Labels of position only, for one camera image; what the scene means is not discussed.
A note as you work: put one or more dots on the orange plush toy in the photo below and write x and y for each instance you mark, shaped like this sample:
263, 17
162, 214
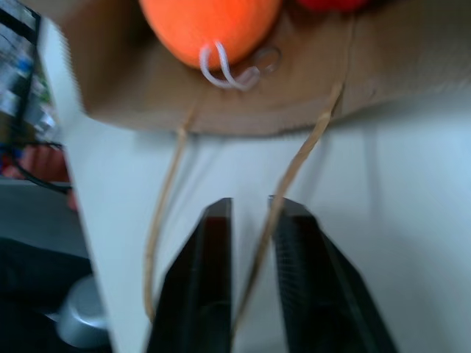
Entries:
209, 27

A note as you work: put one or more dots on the black shelf rack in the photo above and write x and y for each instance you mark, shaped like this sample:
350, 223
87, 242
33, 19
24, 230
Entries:
18, 73

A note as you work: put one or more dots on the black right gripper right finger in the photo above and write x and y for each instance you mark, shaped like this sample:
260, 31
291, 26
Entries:
316, 294

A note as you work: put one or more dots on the brown paper bag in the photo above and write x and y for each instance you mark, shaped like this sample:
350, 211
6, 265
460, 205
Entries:
386, 55

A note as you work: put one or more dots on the red plush toy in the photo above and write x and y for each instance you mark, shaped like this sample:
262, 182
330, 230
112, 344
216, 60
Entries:
331, 4

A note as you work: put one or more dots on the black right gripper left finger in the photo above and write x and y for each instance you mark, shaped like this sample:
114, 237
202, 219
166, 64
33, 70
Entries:
200, 287

